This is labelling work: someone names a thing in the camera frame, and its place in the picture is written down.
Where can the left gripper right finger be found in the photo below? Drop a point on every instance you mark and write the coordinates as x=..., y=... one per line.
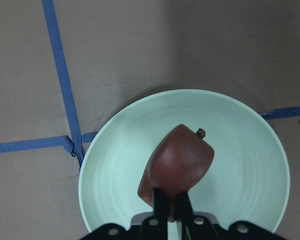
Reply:
x=192, y=226

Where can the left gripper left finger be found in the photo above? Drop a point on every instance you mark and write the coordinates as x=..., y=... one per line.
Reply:
x=155, y=226

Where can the brown bun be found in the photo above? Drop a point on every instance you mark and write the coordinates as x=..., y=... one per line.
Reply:
x=178, y=163

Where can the light green plate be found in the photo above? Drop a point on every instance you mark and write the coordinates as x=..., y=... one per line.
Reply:
x=248, y=179

